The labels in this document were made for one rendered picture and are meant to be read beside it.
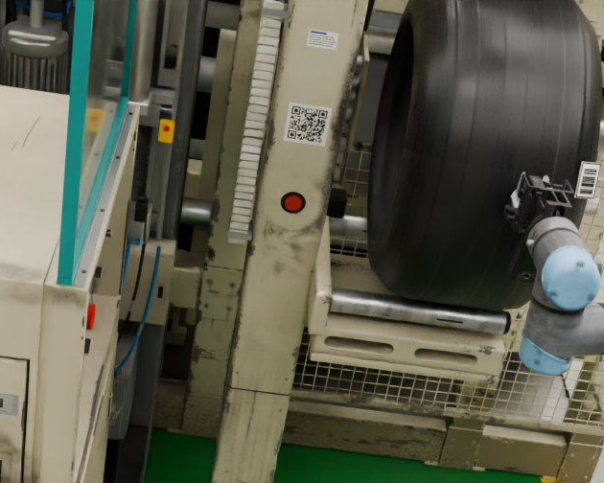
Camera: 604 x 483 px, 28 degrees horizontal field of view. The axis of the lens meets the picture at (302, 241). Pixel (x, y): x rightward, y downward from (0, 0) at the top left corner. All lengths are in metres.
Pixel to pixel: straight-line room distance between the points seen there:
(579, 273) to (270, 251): 0.78
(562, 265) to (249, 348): 0.90
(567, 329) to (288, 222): 0.70
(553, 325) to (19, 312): 0.72
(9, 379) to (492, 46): 0.94
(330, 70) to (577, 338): 0.67
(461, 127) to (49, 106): 0.65
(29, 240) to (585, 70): 0.95
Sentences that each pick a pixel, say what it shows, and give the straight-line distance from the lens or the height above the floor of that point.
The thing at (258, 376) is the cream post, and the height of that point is 0.66.
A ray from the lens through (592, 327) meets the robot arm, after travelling 1.73.
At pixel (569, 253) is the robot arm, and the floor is 1.34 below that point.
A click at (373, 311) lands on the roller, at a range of 2.23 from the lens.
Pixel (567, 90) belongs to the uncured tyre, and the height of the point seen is 1.41.
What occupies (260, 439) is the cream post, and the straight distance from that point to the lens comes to 2.51.
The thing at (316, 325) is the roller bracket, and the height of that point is 0.88.
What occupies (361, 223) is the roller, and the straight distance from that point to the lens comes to 2.46.
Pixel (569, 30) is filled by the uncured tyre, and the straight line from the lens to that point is 2.07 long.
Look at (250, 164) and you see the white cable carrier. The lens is 2.17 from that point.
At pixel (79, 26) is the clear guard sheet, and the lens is 1.35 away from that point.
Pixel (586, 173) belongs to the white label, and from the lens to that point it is 2.01.
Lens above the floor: 2.12
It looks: 31 degrees down
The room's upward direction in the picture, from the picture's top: 11 degrees clockwise
